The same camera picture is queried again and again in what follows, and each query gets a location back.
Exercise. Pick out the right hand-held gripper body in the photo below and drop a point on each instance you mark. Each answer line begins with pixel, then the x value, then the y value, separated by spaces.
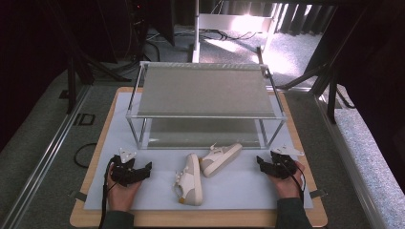
pixel 280 168

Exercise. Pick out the person's right hand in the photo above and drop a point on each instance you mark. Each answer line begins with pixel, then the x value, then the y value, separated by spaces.
pixel 288 188

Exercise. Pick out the person's left hand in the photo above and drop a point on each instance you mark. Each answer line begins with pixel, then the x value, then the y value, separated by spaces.
pixel 122 197

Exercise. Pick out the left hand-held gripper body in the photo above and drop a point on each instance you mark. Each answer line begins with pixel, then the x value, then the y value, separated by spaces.
pixel 124 174

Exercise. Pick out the white table mat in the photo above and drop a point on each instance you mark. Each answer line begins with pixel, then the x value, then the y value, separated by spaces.
pixel 153 197

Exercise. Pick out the white metal stand frame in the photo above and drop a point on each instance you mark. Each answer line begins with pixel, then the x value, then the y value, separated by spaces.
pixel 235 23

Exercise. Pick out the grey tape strip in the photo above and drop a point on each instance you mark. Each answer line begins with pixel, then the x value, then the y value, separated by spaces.
pixel 80 196
pixel 318 193

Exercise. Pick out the wooden table board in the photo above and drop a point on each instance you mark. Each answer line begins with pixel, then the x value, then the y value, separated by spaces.
pixel 191 219

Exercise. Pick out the white and beige sneaker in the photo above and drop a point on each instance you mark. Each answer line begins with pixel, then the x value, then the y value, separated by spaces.
pixel 192 178
pixel 219 159

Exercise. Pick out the black floor bracket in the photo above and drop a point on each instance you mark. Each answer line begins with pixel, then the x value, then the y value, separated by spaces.
pixel 76 119

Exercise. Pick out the black metal stand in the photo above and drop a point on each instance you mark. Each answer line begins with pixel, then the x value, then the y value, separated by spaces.
pixel 70 89
pixel 331 101

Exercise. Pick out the metal shoe rack grey shelves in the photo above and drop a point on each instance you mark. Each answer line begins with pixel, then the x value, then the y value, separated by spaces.
pixel 203 92

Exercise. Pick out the aluminium floor rail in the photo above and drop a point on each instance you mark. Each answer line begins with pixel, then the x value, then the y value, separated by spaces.
pixel 47 152
pixel 347 165

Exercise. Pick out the dark curtain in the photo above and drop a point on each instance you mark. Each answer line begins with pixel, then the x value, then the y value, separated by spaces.
pixel 297 19

